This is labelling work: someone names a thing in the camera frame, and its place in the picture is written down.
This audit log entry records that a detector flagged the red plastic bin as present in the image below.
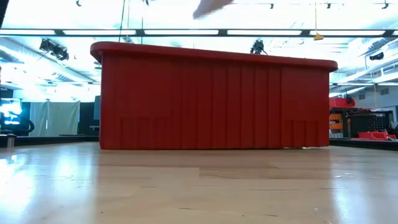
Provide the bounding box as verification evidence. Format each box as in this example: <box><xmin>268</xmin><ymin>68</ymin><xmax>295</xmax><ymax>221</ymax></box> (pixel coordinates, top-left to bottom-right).
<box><xmin>90</xmin><ymin>41</ymin><xmax>339</xmax><ymax>151</ymax></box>

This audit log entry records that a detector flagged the small red storage bin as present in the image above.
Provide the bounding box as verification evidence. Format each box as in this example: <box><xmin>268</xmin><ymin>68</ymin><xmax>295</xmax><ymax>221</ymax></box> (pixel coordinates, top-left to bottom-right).
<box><xmin>329</xmin><ymin>97</ymin><xmax>356</xmax><ymax>109</ymax></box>

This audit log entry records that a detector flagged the grey curtain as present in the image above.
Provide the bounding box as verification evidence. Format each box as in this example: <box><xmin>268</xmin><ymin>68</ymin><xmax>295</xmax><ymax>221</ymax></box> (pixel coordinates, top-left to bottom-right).
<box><xmin>29</xmin><ymin>100</ymin><xmax>81</xmax><ymax>138</ymax></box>

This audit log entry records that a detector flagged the black ceiling light fixture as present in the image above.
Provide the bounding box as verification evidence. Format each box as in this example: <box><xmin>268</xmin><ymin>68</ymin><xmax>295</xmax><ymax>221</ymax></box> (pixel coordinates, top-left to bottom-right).
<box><xmin>39</xmin><ymin>38</ymin><xmax>70</xmax><ymax>62</ymax></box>

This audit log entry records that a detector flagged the black storage shelf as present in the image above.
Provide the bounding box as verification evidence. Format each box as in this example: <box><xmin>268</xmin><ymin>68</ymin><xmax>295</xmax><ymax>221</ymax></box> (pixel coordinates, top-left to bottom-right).
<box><xmin>329</xmin><ymin>107</ymin><xmax>394</xmax><ymax>139</ymax></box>

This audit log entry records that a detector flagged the computer monitor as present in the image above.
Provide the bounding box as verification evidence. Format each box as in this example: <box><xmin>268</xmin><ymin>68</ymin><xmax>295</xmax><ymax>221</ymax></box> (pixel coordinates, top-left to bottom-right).
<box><xmin>0</xmin><ymin>97</ymin><xmax>23</xmax><ymax>126</ymax></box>

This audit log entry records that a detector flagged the black overhead camera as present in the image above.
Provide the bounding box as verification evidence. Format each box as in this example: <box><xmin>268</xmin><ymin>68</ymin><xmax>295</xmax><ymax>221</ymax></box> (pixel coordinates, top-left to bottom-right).
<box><xmin>249</xmin><ymin>39</ymin><xmax>269</xmax><ymax>55</ymax></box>

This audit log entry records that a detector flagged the black hanging cable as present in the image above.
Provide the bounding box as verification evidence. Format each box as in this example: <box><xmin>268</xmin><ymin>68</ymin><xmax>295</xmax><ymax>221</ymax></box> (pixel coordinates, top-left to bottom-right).
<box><xmin>118</xmin><ymin>0</ymin><xmax>126</xmax><ymax>43</ymax></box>

